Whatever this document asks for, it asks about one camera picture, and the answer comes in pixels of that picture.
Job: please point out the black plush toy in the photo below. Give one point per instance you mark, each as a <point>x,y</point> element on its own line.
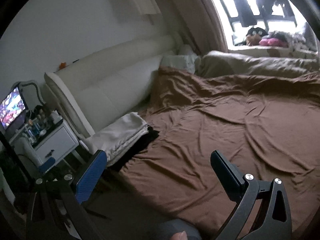
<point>254,36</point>

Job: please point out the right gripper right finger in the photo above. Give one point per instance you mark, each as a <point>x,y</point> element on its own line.
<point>273,220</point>

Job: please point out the left beige curtain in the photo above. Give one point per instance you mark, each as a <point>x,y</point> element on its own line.
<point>197,21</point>

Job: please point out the light grey jacket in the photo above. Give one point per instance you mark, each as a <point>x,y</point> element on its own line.
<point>117,138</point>

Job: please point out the tablet screen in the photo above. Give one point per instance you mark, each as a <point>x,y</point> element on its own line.
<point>11,108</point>

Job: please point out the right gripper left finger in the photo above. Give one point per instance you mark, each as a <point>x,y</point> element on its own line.
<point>45,220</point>

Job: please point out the white padded headboard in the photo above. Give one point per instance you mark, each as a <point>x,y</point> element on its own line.
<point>98,89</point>

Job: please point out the dark hanging garment left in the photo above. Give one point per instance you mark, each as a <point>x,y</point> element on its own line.
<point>245,13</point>

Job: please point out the pink plush toy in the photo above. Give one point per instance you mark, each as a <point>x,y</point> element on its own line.
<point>273,42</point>

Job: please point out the beige duvet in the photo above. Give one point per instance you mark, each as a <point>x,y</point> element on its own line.
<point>216,63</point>

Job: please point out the brown bed sheet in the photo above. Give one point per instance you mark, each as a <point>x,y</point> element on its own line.
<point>266,126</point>

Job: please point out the white pillow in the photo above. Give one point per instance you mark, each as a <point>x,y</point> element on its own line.
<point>186,59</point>

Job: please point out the white nightstand left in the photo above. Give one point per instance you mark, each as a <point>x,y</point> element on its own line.
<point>56,144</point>

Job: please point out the clothes pile on sill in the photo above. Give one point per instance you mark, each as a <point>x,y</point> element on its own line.
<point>299,37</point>

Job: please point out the grey trousered knee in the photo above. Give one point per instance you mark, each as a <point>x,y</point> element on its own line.
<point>174,229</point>

